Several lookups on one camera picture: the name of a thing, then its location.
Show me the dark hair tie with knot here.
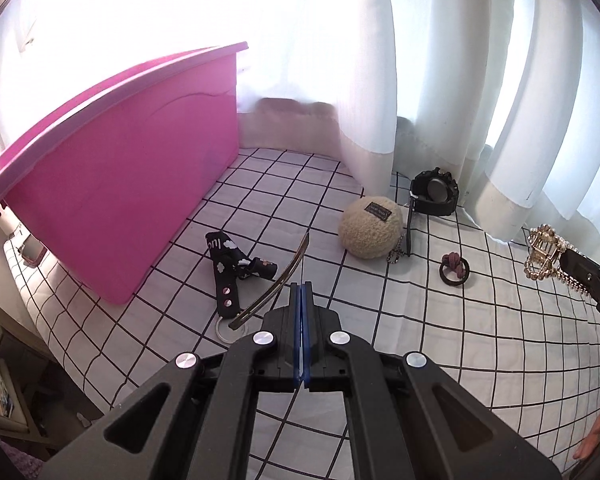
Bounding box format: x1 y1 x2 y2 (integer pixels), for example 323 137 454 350
438 251 470 287

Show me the pink plastic tub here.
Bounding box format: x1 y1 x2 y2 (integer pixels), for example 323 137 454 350
0 44 240 304

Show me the white black grid bedsheet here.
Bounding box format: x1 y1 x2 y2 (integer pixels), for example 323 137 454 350
4 148 600 471

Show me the beige fuzzy ball keychain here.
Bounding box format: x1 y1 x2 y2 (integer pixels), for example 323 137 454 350
338 196 412 263

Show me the smartphone in red case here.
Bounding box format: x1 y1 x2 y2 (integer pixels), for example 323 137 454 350
18 235 47 268

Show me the black strap keychain with ring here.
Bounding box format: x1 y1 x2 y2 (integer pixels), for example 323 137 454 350
204 231 277 344

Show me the pearl gold hair claw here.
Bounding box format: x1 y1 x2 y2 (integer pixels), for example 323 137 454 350
524 223 591 296

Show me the silver bangle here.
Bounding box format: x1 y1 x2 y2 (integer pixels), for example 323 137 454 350
228 232 310 330

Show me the white curtain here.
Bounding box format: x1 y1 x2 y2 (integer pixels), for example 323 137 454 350
0 0 600 259

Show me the black digital wristwatch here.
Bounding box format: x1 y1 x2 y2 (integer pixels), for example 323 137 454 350
405 167 460 256

